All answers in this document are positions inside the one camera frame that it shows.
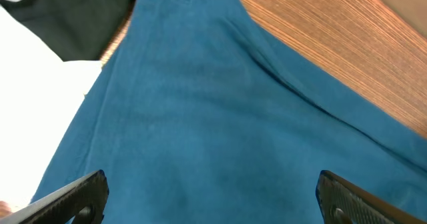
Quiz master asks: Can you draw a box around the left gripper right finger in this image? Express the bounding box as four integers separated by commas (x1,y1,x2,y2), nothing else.
316,170,426,224

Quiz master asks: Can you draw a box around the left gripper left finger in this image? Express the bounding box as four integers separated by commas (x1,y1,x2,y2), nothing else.
1,170,109,224

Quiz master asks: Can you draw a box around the blue polo shirt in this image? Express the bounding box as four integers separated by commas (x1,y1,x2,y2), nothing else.
34,0,426,223

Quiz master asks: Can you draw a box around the white shirt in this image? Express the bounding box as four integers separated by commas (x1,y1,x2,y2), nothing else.
1,8,102,216

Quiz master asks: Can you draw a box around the black garment left pile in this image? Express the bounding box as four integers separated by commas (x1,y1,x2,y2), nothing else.
1,0,135,61

